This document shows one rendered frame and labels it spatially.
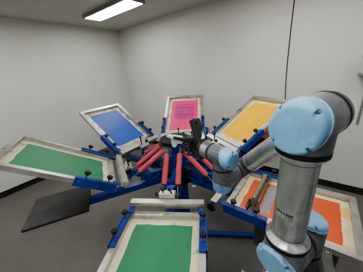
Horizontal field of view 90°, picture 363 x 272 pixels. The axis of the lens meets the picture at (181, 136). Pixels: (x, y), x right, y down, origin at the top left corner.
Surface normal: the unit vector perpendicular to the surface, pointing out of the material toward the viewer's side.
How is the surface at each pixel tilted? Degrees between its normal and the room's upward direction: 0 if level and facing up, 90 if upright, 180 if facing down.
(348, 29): 90
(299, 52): 90
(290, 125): 82
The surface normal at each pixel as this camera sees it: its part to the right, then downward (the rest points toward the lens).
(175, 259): -0.07, -0.93
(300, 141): -0.82, 0.13
